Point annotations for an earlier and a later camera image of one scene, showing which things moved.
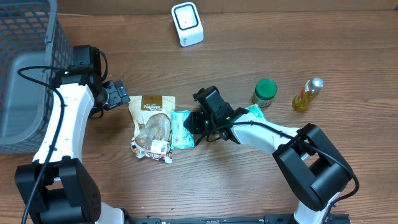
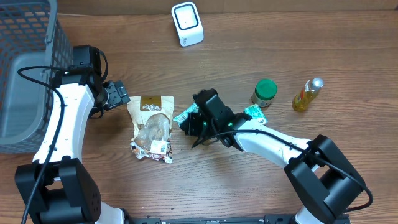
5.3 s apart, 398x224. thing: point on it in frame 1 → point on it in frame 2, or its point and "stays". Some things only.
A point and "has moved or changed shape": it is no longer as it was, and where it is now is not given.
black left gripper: x=119 y=95 stays
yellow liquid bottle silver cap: x=307 y=94 stays
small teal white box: x=256 y=110 stays
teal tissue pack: x=181 y=137 has moved or changed shape
